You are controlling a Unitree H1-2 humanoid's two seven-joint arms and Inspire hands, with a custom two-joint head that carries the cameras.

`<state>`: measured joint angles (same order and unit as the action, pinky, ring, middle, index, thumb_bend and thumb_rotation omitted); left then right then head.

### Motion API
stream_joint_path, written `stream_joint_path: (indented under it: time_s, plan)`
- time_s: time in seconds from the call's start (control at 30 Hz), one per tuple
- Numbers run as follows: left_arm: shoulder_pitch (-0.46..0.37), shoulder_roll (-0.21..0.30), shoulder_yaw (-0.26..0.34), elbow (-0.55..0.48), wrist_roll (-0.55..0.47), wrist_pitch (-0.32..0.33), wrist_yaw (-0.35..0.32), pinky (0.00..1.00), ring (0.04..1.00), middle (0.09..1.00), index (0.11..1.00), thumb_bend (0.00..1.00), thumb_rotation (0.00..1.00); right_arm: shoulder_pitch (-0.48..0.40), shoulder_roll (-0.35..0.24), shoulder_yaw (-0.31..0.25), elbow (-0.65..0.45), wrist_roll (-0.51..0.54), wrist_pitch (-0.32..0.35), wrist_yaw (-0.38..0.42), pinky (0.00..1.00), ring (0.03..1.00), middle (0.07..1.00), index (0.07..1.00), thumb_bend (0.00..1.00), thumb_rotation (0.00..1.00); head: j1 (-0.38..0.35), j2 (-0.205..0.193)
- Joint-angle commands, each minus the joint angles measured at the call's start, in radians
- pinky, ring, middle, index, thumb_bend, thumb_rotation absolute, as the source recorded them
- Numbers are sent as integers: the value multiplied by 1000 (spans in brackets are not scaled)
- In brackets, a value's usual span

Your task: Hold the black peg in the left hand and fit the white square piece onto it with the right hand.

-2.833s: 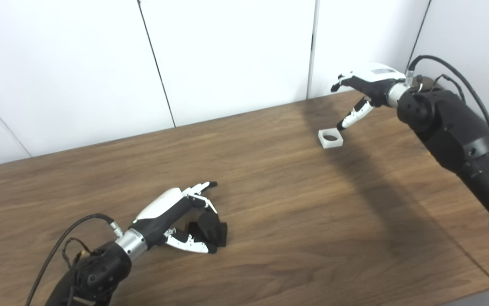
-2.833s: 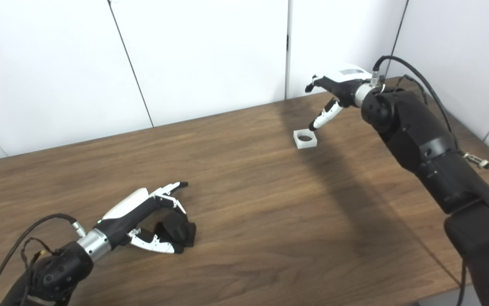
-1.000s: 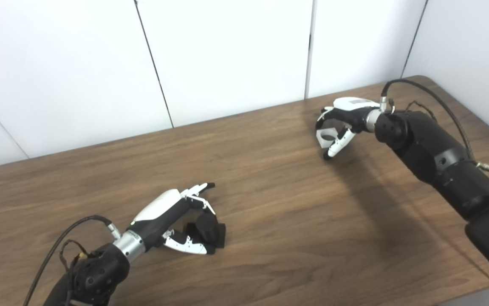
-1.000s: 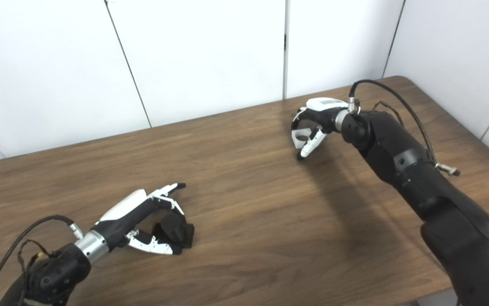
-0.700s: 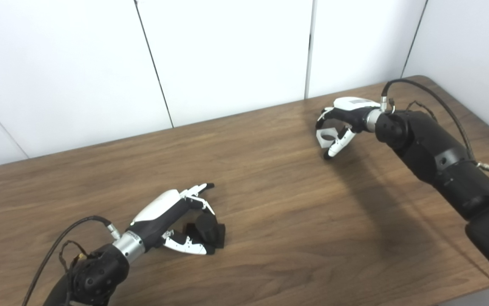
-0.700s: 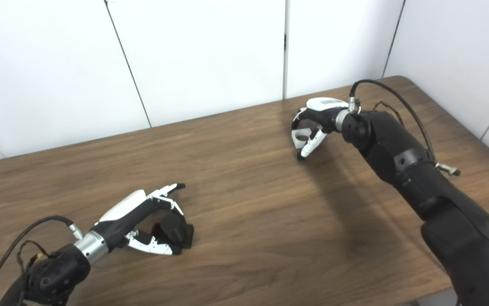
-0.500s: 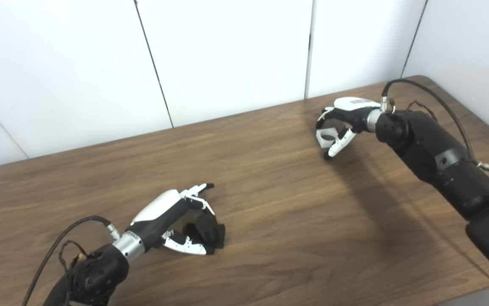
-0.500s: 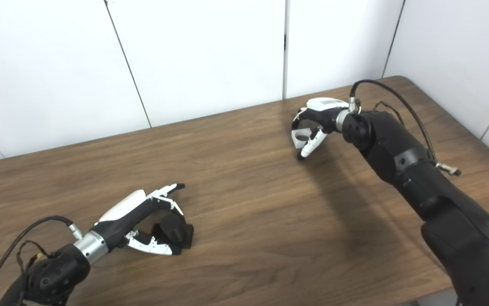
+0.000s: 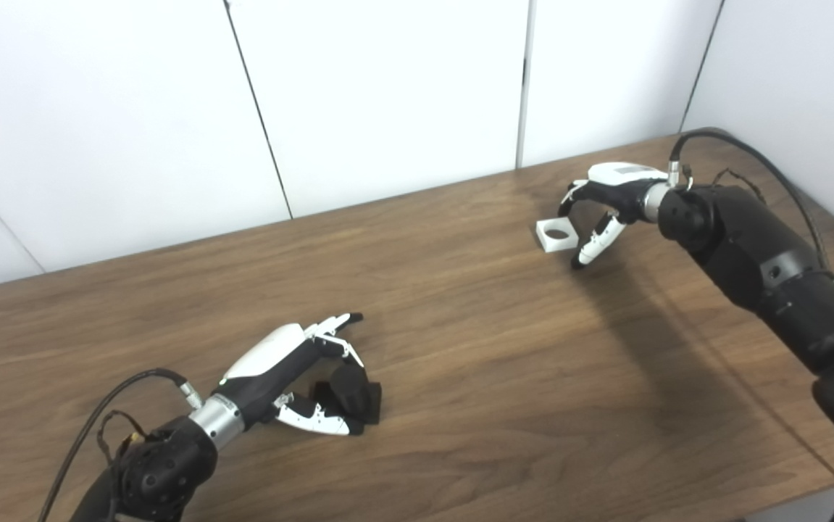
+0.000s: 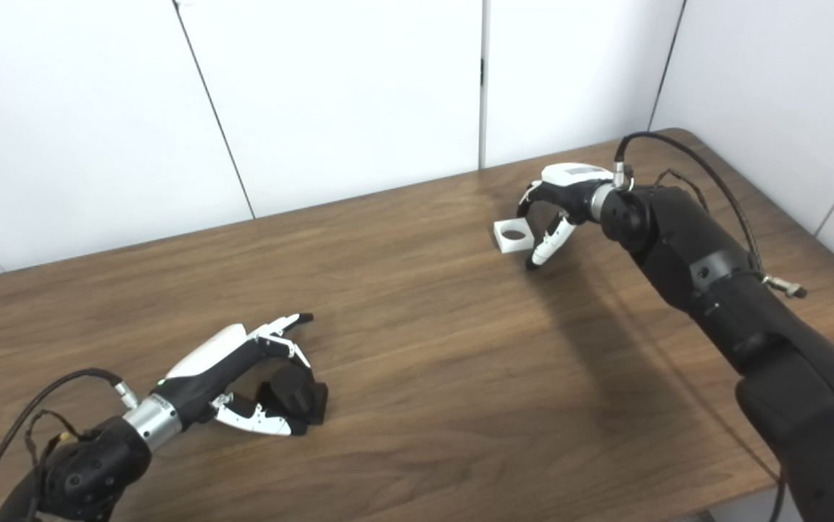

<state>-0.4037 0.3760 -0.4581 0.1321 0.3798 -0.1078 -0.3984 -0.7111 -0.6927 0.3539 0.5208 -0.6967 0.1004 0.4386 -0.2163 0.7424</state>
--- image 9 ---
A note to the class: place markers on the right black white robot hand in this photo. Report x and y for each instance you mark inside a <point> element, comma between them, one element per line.
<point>619,188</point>

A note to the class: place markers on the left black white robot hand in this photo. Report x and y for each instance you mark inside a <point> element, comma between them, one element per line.
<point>268,359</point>

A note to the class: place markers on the white square piece with hole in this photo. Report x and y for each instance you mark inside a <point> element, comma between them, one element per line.
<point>553,245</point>

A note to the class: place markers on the black peg with square base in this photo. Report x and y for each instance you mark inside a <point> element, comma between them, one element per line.
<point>351,391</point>

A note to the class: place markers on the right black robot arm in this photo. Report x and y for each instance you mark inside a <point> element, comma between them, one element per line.
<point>764,254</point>

